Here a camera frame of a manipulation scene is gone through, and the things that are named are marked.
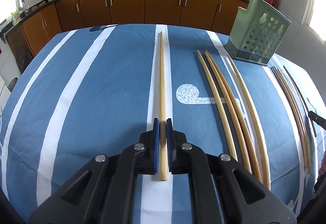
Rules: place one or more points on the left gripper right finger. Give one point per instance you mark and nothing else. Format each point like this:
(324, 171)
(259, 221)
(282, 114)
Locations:
(177, 160)

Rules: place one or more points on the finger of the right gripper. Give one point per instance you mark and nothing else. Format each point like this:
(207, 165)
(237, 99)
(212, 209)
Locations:
(317, 119)

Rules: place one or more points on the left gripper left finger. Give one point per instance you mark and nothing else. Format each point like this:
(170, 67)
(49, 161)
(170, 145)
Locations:
(148, 161)

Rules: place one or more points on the dark brown chopstick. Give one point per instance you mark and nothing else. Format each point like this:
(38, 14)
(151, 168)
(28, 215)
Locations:
(302, 101)

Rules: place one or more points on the brown wooden chopstick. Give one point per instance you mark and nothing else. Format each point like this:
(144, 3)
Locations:
(296, 111)
(293, 111)

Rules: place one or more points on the brown lower kitchen cabinets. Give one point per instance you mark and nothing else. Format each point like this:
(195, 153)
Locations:
(29, 36)

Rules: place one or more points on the person's right hand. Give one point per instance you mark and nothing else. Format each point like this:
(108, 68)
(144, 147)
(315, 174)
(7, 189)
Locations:
(322, 169)

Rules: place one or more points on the blue white striped tablecloth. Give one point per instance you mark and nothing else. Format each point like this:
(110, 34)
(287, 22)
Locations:
(95, 91)

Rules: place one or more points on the green perforated utensil holder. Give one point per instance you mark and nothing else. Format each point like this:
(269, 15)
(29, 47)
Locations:
(257, 32)

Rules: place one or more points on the yellow detergent bottle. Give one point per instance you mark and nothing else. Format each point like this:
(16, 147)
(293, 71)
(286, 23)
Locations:
(15, 17)

